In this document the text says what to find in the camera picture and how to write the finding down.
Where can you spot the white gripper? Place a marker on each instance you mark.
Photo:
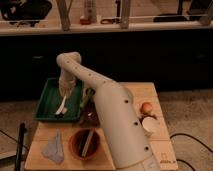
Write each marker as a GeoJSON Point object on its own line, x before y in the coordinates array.
{"type": "Point", "coordinates": [67, 82]}

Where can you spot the white brush black bristles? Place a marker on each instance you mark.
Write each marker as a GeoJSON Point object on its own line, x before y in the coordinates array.
{"type": "Point", "coordinates": [61, 110]}

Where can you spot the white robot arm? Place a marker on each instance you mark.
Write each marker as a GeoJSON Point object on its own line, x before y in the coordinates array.
{"type": "Point", "coordinates": [126, 139]}

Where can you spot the green plastic tray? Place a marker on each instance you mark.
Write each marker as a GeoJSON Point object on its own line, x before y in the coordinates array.
{"type": "Point", "coordinates": [51, 100]}

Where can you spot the dark brown bottle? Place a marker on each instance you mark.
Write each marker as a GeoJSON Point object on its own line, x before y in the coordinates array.
{"type": "Point", "coordinates": [89, 117]}

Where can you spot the utensil in brown bowl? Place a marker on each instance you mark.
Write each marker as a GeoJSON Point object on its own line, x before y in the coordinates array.
{"type": "Point", "coordinates": [87, 143]}

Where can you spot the brown round bowl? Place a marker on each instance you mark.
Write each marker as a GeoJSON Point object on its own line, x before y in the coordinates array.
{"type": "Point", "coordinates": [77, 142]}

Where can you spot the grey crumpled cloth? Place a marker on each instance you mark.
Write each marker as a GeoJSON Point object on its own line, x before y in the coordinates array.
{"type": "Point", "coordinates": [54, 149]}

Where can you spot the red yellow apple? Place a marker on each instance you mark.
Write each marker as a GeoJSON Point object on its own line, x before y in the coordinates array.
{"type": "Point", "coordinates": [146, 108]}

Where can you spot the black office chair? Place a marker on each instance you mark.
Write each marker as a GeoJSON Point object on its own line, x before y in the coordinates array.
{"type": "Point", "coordinates": [29, 12]}

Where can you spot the black pole left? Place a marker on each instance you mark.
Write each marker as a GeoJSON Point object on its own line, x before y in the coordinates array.
{"type": "Point", "coordinates": [19, 148]}

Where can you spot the white cup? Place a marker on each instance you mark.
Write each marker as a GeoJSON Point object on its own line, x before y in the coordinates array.
{"type": "Point", "coordinates": [150, 125]}

